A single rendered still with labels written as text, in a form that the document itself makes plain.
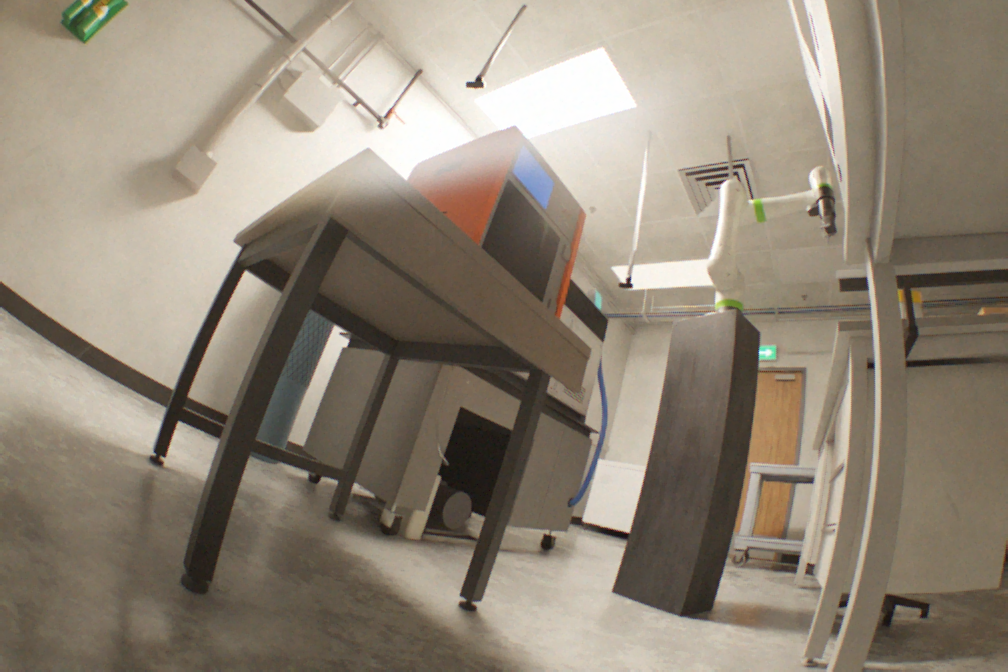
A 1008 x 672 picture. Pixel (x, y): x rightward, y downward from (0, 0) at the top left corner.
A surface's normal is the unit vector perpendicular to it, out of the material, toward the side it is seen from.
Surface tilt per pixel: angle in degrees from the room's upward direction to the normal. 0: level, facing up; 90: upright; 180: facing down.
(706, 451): 90
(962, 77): 180
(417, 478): 90
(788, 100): 180
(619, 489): 90
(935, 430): 90
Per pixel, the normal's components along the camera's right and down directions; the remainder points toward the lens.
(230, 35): 0.76, -0.04
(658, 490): -0.79, -0.45
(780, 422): -0.58, -0.49
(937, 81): -0.29, 0.87
